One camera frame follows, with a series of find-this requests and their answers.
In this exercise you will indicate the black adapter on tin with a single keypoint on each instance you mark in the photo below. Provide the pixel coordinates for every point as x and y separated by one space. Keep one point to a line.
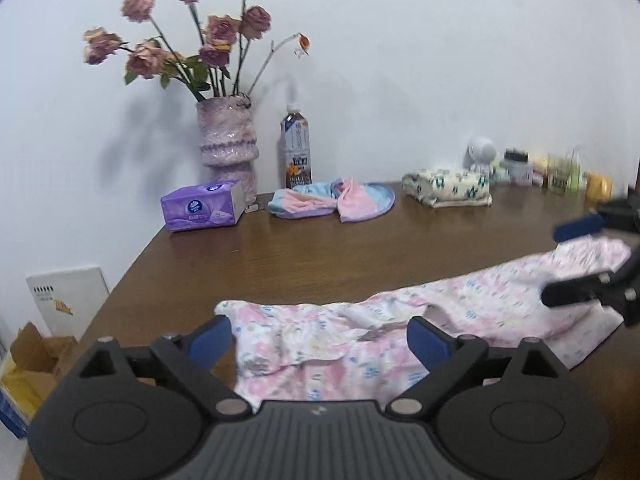
516 156

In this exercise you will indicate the cardboard box on floor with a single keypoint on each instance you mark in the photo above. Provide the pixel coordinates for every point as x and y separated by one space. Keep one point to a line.
29 372

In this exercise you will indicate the white robot figurine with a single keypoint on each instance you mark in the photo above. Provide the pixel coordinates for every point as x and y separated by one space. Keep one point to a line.
480 154

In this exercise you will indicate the plastic drink bottle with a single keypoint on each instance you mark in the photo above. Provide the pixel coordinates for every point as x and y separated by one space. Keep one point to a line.
295 144

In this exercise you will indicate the white wall heater panel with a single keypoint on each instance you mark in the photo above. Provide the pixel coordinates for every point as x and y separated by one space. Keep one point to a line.
69 300

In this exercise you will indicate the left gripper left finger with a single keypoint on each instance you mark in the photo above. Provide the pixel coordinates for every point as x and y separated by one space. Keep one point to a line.
187 361

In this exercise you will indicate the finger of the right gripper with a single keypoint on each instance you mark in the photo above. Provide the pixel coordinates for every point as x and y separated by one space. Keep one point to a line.
578 290
580 227

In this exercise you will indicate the purple knitted vase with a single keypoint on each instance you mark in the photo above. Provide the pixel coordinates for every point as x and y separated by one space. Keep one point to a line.
229 142

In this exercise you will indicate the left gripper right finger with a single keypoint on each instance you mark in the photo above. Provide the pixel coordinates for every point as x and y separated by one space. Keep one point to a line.
453 364

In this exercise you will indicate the floral cream fabric pouch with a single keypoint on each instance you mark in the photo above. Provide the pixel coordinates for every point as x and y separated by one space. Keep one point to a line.
448 188

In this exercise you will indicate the green spray bottle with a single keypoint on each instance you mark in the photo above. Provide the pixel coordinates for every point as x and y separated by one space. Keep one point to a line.
575 178

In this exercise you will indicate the purple tissue pack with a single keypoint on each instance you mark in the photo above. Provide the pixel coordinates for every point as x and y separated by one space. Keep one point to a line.
203 206

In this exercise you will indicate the yellow mug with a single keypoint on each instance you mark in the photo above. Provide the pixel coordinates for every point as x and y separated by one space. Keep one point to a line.
599 188

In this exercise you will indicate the pink blue towel cap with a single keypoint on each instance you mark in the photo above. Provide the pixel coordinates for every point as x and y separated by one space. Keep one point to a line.
351 200

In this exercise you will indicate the pink floral baby garment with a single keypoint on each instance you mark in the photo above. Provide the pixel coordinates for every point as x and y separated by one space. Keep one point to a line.
345 351

